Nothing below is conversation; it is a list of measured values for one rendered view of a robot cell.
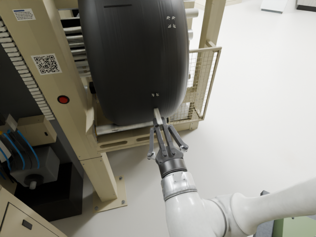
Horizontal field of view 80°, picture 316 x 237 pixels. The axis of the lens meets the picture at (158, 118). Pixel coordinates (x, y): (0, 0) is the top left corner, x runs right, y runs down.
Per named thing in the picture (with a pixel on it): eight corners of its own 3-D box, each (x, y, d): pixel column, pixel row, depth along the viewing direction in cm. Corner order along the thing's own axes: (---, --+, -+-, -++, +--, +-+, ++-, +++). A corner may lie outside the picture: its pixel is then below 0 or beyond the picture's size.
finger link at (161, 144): (167, 160, 57) (162, 161, 57) (157, 130, 64) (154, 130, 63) (168, 154, 54) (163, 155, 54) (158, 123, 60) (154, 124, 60)
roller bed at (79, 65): (68, 81, 115) (48, 30, 94) (70, 68, 125) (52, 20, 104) (101, 76, 118) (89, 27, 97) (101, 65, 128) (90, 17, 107)
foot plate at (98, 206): (92, 213, 146) (92, 212, 145) (92, 181, 165) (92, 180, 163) (127, 205, 151) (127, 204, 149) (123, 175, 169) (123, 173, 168)
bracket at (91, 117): (91, 148, 86) (85, 135, 79) (91, 95, 113) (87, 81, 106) (98, 147, 87) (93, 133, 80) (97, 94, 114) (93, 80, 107)
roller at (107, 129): (95, 138, 86) (92, 130, 84) (95, 132, 90) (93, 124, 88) (169, 124, 92) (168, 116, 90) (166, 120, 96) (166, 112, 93)
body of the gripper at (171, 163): (192, 168, 50) (181, 138, 55) (160, 175, 49) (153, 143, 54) (187, 177, 56) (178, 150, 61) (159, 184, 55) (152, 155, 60)
